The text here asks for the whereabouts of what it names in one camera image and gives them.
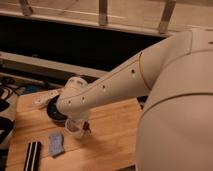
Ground dark red pepper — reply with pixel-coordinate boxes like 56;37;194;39
84;122;91;132

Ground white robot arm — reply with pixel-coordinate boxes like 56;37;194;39
57;29;213;171

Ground black round bowl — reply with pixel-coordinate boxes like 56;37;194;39
47;96;67;122

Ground blue sponge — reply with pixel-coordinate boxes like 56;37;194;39
49;132;64;157

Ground wooden table board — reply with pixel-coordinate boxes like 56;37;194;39
6;93;141;171

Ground white power strip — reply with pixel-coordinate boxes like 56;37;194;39
34;89;62;108

